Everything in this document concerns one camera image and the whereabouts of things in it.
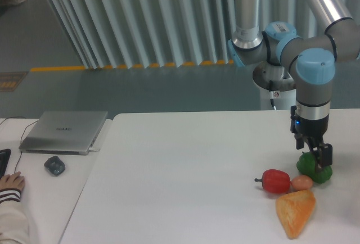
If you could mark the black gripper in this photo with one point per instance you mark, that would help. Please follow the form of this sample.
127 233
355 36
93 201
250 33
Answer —
312 131

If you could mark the red toy bell pepper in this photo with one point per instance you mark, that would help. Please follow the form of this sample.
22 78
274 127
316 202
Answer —
275 181

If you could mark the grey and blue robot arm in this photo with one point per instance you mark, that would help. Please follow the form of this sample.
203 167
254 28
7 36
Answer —
309 62

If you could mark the forearm in cream sleeve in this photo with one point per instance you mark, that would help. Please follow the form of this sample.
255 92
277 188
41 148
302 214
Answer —
14 222

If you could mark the person's hand on mouse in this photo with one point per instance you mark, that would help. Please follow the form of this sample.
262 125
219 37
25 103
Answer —
14 182

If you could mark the green toy bell pepper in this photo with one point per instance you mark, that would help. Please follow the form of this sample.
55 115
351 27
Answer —
307 165

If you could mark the brown toy egg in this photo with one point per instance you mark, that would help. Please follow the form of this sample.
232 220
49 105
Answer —
302 182

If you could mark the orange toy toast slice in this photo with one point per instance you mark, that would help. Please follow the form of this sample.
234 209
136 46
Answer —
294 210

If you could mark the white folding partition screen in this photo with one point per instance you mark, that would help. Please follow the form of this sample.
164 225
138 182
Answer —
175 32

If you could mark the silver closed laptop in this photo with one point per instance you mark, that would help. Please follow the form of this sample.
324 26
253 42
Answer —
64 132

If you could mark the black keyboard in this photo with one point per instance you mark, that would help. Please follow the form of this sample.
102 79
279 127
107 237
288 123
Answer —
4 159

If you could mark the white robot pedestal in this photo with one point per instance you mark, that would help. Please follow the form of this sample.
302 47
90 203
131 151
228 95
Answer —
276 87

